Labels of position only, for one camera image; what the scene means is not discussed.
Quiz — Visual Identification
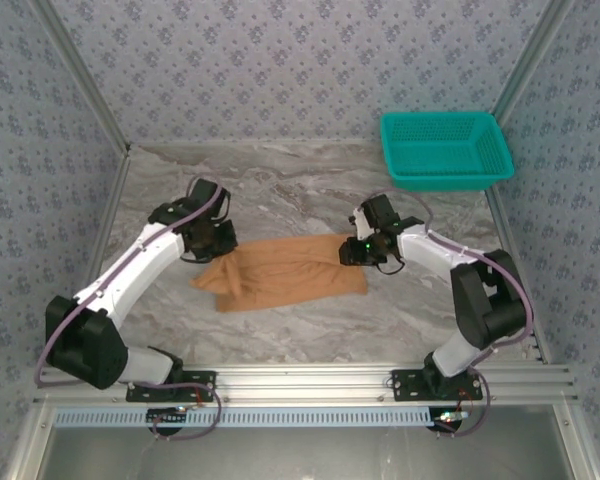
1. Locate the orange-tan t-shirt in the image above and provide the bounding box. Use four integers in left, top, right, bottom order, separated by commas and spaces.
188, 232, 371, 314

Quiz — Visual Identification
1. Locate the teal plastic mesh basket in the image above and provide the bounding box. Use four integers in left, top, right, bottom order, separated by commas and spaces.
379, 110, 517, 193

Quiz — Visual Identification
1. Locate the small black electronics board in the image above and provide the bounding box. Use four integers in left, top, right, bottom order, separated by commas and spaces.
427, 408, 470, 435
146, 407, 189, 435

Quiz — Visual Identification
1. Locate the grey metal shelf panel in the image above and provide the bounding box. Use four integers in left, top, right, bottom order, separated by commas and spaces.
42, 425, 574, 480

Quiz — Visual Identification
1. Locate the thin black cable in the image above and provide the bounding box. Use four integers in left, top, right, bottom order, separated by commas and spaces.
373, 248, 407, 276

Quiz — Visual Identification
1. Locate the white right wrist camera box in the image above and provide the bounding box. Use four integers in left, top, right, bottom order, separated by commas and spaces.
349, 205, 377, 242

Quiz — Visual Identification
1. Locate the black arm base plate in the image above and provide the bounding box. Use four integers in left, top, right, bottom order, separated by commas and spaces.
125, 370, 218, 403
390, 368, 484, 402

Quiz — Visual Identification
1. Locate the long aluminium frame rail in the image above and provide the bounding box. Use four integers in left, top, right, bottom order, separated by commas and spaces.
32, 363, 580, 404

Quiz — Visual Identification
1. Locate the slotted grey cable duct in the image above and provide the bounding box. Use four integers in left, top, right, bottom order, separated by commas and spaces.
53, 405, 432, 429

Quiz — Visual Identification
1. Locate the aluminium corner post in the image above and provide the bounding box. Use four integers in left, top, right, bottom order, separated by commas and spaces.
29, 0, 132, 155
492, 0, 579, 126

